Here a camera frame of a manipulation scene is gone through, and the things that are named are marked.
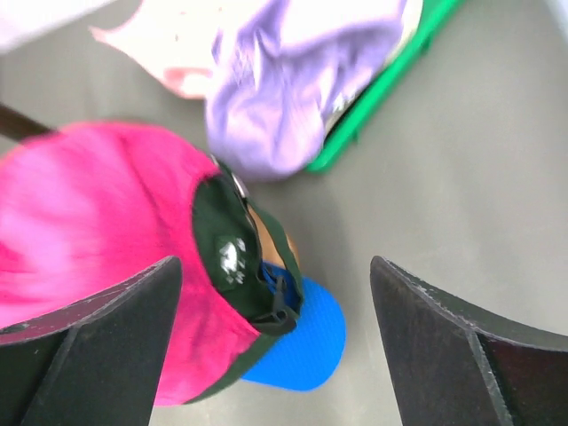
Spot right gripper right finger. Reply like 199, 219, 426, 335
370, 256, 567, 425

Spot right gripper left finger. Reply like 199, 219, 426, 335
1, 256, 182, 426

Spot blue cap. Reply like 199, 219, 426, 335
243, 277, 347, 391

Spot magenta cap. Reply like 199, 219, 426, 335
1, 122, 259, 406

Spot dark green cap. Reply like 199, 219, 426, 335
192, 162, 304, 401

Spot lavender cap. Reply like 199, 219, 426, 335
206, 1, 406, 180

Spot round wooden hat stand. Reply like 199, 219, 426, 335
248, 205, 300, 268

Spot light pink cap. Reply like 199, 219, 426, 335
90, 1, 269, 99

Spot green plastic bin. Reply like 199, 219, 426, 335
306, 1, 462, 173

